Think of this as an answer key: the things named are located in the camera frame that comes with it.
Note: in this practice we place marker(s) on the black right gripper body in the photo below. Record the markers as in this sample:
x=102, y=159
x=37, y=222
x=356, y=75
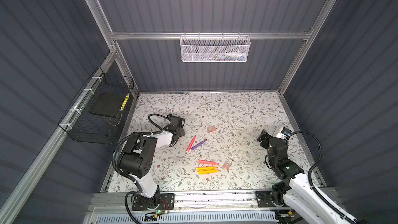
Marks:
x=266, y=143

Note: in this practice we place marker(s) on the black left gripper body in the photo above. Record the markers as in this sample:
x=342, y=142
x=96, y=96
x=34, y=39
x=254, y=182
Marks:
x=180, y=132

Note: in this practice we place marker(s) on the pink highlighter pen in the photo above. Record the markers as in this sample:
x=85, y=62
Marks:
x=191, y=144

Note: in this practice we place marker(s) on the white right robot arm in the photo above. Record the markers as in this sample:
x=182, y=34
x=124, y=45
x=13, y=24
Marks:
x=296, y=188

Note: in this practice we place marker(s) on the purple highlighter pen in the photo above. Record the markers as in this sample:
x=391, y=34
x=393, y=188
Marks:
x=198, y=145

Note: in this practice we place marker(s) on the red-pink highlighter pen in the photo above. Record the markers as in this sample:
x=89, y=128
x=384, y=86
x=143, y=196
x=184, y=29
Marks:
x=208, y=162

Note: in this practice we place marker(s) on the yellow highlighter pen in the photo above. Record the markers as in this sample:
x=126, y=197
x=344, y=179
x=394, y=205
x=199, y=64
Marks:
x=208, y=171

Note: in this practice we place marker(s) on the yellow highlighter in basket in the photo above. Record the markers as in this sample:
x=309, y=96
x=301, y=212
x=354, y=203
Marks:
x=124, y=102

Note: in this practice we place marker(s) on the black pad in basket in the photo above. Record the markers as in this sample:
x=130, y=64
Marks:
x=107, y=105

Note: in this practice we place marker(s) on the items in white basket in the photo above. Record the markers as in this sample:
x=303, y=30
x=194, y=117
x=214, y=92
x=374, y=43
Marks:
x=231, y=56

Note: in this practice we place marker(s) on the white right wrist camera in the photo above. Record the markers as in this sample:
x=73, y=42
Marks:
x=284, y=133

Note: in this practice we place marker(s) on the white wire mesh basket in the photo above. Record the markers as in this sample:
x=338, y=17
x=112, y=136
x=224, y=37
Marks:
x=194, y=48

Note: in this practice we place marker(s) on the black wire mesh basket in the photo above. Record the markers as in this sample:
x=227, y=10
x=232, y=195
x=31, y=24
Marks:
x=81, y=126

